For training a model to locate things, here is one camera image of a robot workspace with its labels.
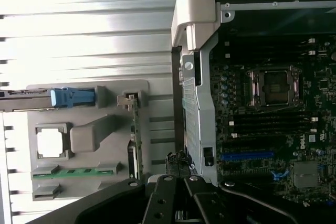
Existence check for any open black PC case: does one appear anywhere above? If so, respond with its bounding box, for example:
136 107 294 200
170 0 336 209

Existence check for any green motherboard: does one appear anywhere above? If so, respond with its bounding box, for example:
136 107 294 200
209 34 336 208

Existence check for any CPU socket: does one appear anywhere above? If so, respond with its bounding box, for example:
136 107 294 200
245 68 301 109

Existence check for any hard disk with blue caddy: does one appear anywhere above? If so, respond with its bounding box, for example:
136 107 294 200
0 87 97 113

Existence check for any green RAM stick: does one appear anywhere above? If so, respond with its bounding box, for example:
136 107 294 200
31 167 116 180

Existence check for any grey parts rack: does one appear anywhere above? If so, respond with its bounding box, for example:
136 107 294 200
26 78 176 201

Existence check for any silver CPU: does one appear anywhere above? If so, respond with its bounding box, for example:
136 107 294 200
36 128 66 158

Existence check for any blue slot latch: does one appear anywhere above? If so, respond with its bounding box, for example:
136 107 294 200
271 169 289 182

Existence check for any silver chipset heatsink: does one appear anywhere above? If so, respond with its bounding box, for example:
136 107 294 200
293 161 319 187

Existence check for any blue expansion slot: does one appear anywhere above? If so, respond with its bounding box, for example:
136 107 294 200
222 152 275 162

